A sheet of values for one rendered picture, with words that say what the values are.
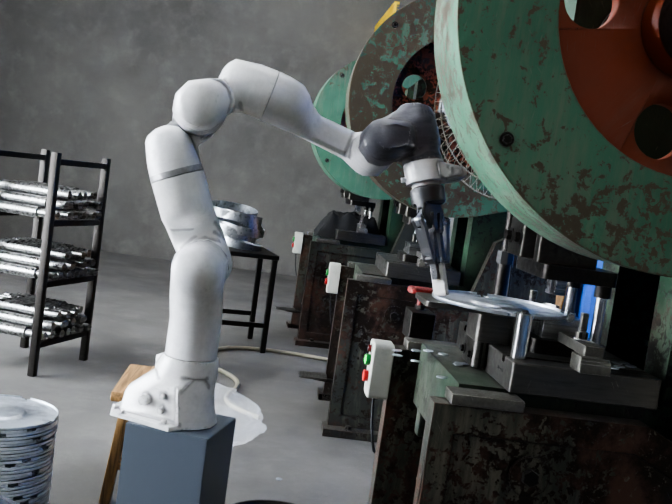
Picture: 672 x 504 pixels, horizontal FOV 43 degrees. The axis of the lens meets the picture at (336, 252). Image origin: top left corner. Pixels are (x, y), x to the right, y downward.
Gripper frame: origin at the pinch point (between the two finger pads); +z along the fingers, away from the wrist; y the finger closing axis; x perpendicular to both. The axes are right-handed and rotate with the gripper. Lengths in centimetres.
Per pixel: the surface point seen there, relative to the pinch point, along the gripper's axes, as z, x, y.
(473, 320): 9.5, 4.1, -5.0
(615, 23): -35, 51, 20
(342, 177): -84, -185, -227
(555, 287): 4.7, 19.4, -14.8
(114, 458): 35, -111, 3
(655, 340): 18.2, 36.8, -19.9
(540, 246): -3.8, 20.9, -6.8
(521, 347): 16.1, 18.9, 5.0
